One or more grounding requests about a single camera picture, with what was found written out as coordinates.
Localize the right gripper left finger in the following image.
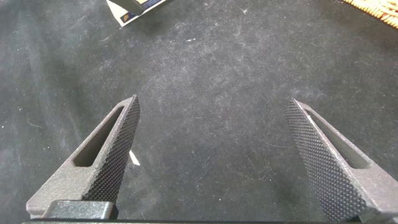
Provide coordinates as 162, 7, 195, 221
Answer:
25, 94, 141, 220

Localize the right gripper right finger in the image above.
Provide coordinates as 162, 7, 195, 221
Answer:
284, 98, 398, 223

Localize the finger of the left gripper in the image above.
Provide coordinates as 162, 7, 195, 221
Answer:
110, 0, 149, 16

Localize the wicker basket holding food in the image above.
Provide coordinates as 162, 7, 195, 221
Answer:
343, 0, 398, 29

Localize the playing card box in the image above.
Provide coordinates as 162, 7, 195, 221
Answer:
106, 0, 167, 27

